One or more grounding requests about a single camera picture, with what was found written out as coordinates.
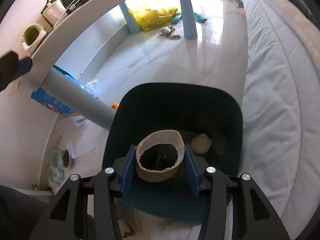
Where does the light blue table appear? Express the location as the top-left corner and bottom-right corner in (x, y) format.
(19, 0), (198, 132)

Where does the pale green pet bowl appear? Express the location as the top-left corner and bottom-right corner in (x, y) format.
(47, 148), (75, 187)

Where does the small keychain toy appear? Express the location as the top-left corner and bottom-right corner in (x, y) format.
(157, 26), (182, 41)

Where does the blue printed packet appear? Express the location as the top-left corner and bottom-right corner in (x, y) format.
(31, 65), (99, 116)

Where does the cardboard tape core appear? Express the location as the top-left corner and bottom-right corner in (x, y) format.
(135, 129), (186, 183)

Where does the yellow plastic bag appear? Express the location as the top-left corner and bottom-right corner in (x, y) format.
(128, 3), (179, 32)

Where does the large white paper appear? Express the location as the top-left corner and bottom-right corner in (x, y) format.
(190, 133), (213, 154)

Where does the bed with grey sheet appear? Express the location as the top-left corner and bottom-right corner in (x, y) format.
(231, 0), (320, 232)

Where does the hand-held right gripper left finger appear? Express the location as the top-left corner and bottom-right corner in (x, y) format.
(29, 144), (137, 240)

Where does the green white fuzzy slipper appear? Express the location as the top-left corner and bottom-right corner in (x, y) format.
(22, 23), (48, 53)

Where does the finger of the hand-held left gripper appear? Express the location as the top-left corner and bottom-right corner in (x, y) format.
(0, 51), (33, 92)

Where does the white lidded mug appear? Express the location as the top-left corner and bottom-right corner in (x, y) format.
(41, 0), (68, 28)

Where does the clear plastic bag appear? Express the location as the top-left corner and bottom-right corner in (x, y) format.
(53, 116), (111, 158)

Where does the teal plush toy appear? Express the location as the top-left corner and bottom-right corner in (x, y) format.
(171, 12), (208, 25)

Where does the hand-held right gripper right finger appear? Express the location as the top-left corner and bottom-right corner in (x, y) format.
(184, 146), (290, 240)

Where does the dark teal plastic bin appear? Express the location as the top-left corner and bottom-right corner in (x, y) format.
(101, 82), (244, 220)

